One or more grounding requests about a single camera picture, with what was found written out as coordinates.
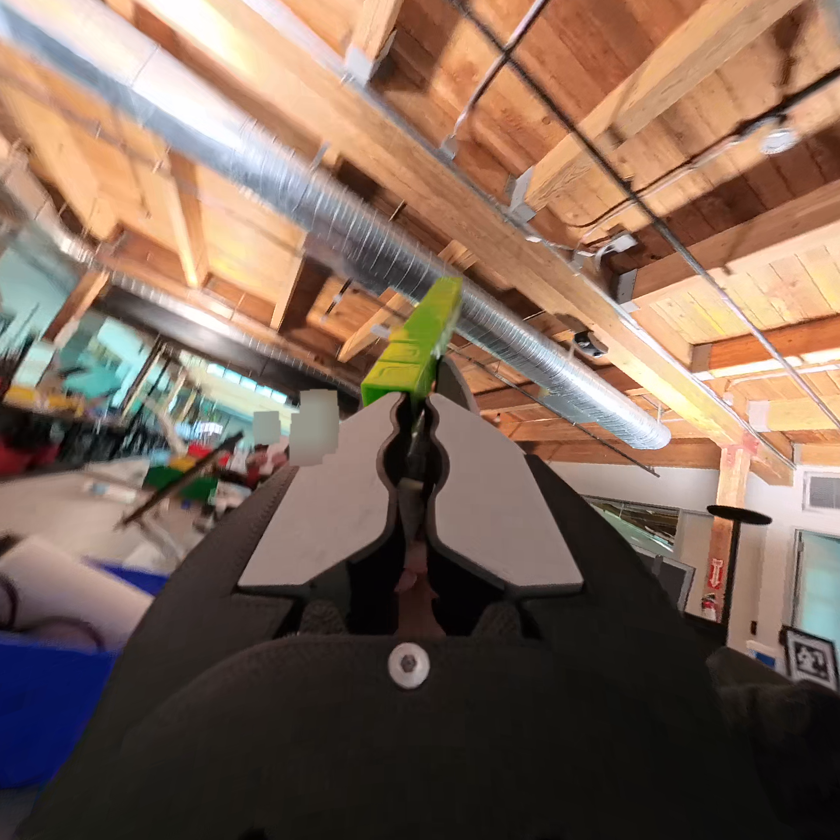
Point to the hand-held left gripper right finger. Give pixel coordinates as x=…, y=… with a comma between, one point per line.
x=499, y=518

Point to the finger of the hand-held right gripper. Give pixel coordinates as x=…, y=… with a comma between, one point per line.
x=456, y=387

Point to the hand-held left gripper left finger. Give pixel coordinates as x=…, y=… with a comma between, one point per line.
x=328, y=512

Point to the green segmented bar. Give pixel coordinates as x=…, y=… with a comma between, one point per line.
x=420, y=328

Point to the blue plastic bin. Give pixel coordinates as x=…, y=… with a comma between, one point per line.
x=46, y=709

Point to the person's right hand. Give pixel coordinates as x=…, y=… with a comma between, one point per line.
x=417, y=590

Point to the green crate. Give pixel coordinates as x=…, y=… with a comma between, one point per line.
x=197, y=489

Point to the black floor lamp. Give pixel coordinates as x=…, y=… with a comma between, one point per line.
x=738, y=515

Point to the white paper roll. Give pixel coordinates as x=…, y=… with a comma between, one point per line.
x=72, y=590

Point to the tag sign on stand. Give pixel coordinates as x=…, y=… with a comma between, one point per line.
x=810, y=659

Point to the ceiling spotlight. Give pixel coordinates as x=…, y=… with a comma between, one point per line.
x=779, y=139

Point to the silver ventilation duct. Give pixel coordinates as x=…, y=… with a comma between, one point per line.
x=367, y=243
x=151, y=292

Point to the red wall sign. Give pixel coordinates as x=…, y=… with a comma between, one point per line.
x=715, y=574

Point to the wooden post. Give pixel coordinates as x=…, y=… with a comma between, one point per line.
x=733, y=472

